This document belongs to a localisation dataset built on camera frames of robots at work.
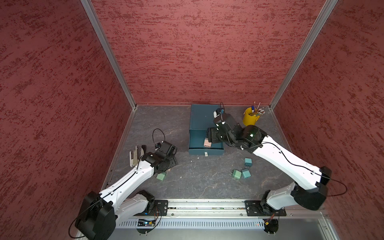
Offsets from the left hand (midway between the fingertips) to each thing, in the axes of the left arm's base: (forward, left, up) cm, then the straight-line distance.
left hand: (170, 166), depth 83 cm
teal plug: (-2, -44, -4) cm, 44 cm away
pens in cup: (+33, -55, +11) cm, 65 cm away
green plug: (-4, +5, -4) cm, 7 cm away
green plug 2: (-3, -38, -3) cm, 38 cm away
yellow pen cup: (+34, -52, +1) cm, 62 cm away
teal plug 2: (+4, -46, -3) cm, 46 cm away
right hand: (+7, -23, +21) cm, 32 cm away
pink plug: (+8, -21, +12) cm, 25 cm away
